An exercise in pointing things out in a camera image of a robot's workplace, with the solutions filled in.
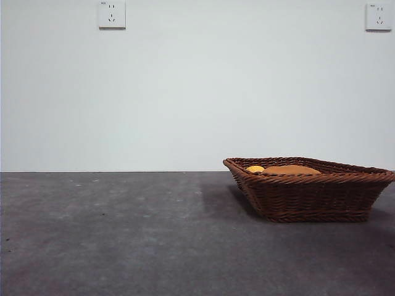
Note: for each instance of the white wall socket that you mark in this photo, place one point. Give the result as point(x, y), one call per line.
point(376, 17)
point(112, 15)

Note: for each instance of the brown wicker basket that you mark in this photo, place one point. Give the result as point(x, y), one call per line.
point(308, 197)

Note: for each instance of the brown potato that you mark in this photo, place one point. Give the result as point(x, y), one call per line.
point(290, 170)

